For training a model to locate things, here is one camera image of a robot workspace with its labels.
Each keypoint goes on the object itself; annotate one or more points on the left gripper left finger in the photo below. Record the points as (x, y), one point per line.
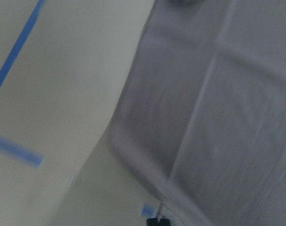
(151, 222)

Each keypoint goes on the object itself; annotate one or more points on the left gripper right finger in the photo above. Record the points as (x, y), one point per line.
(164, 222)

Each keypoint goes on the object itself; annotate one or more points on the dark brown t-shirt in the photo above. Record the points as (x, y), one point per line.
(201, 121)

